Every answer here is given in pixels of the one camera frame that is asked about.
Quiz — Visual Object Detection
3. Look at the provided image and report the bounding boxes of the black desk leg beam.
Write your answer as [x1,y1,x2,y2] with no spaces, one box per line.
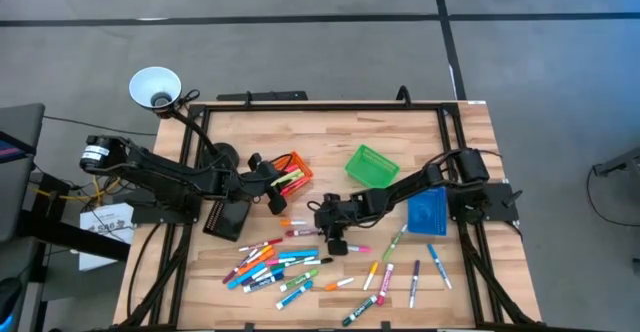
[19,171,132,263]

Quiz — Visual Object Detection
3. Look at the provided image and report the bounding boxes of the black table clamp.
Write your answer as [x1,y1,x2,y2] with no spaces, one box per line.
[395,85,414,109]

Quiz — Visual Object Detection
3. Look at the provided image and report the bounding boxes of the cyan Expo marker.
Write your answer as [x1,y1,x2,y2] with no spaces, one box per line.
[275,280,315,311]

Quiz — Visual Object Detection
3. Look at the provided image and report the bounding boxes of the blue highlighter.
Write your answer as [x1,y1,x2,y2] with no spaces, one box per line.
[278,249,320,260]
[226,263,269,291]

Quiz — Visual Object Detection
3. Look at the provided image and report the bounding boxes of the gooseneck desk lamp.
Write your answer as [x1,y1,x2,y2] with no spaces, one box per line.
[128,65,241,173]

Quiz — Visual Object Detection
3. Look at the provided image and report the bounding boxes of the blue plastic mesh basket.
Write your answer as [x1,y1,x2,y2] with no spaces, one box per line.
[406,185,449,237]

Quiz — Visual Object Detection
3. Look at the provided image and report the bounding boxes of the small yellow cap marker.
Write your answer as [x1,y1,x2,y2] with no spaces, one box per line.
[362,260,380,292]

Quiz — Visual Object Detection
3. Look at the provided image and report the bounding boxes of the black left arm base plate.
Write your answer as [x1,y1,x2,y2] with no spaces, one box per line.
[130,185,204,226]

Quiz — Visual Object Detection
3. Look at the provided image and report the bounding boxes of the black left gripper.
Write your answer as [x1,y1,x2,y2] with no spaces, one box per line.
[248,152,289,216]

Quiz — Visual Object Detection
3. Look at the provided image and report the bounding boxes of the white printed paper sheet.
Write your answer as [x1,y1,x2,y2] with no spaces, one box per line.
[78,202,136,272]

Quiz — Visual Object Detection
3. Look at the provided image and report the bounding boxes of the dark screen with coloured stripe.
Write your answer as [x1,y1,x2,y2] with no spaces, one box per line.
[0,130,37,165]

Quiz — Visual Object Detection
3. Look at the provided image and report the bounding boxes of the yellow cable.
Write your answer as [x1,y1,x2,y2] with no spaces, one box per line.
[29,159,126,206]

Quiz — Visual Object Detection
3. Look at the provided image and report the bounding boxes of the green plastic mesh basket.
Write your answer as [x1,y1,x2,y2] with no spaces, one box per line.
[344,144,401,190]

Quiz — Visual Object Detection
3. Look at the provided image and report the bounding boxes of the grey metal stand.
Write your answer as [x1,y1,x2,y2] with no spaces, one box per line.
[592,145,640,179]

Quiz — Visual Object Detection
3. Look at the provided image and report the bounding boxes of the light green Expo marker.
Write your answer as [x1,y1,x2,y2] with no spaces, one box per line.
[278,268,320,293]

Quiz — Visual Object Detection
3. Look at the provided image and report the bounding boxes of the pink Expo marker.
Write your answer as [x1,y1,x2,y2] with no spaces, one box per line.
[376,262,395,307]

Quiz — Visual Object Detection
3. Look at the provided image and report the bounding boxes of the black plastic mesh basket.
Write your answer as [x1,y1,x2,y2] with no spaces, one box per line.
[202,199,253,243]

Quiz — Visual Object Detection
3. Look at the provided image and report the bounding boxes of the black power strip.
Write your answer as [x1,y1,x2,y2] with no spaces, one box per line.
[216,90,310,103]

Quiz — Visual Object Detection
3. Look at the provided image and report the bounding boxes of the thick black hanging cable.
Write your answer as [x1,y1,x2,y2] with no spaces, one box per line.
[126,221,164,319]

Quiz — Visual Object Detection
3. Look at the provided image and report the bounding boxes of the red thin marker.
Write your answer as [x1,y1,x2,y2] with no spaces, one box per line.
[239,237,286,252]

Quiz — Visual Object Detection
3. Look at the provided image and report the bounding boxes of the thin black floor cable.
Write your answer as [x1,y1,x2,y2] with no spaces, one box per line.
[42,115,159,138]

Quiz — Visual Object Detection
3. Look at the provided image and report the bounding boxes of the dark blue Expo marker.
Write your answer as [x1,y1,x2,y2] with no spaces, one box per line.
[242,273,285,294]

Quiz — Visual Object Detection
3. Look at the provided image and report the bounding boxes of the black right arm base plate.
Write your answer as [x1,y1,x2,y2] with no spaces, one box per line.
[447,181,521,223]

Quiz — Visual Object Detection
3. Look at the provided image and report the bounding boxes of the dark grey chair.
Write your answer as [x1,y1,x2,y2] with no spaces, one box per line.
[0,102,47,246]

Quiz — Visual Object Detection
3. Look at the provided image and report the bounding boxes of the purple white marker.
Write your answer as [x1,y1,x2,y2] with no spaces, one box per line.
[241,266,275,287]

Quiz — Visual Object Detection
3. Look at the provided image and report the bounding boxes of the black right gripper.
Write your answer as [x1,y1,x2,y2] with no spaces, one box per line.
[315,192,359,257]

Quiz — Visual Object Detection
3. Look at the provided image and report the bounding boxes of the orange plastic mesh basket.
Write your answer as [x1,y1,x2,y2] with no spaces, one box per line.
[267,150,315,198]

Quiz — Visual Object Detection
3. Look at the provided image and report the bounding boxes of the orange highlighter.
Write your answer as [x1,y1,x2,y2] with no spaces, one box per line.
[237,248,277,276]

